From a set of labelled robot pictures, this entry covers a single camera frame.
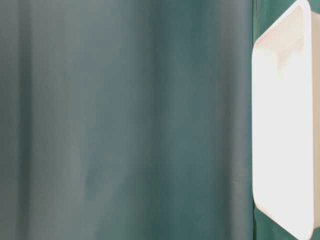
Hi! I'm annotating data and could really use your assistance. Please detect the white plastic tray case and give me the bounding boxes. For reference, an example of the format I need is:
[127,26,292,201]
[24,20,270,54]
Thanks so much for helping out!
[251,0,320,240]

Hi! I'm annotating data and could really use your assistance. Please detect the green table cloth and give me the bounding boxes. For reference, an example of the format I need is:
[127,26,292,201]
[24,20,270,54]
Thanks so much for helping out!
[0,0,320,240]

